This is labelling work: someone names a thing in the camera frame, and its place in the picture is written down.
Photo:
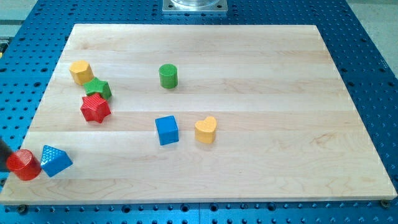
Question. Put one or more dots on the black pusher tool tip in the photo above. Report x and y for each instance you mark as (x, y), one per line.
(5, 152)

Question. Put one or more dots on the red cylinder block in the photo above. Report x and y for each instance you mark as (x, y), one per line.
(23, 164)

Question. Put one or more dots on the blue triangle block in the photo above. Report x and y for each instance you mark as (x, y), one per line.
(54, 160)

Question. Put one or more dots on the red star block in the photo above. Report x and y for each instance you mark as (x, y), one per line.
(95, 108)

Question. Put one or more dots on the yellow hexagon block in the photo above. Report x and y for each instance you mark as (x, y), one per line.
(81, 72)

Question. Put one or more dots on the green star block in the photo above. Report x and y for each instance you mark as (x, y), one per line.
(98, 86)

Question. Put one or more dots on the light wooden board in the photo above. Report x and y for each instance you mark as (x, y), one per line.
(287, 128)

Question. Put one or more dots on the blue cube block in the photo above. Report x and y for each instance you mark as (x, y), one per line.
(167, 130)

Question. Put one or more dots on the green cylinder block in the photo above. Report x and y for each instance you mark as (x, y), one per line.
(168, 75)

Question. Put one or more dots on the yellow heart block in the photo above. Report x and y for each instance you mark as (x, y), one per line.
(205, 130)

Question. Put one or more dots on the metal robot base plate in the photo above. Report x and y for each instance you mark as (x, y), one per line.
(194, 5)

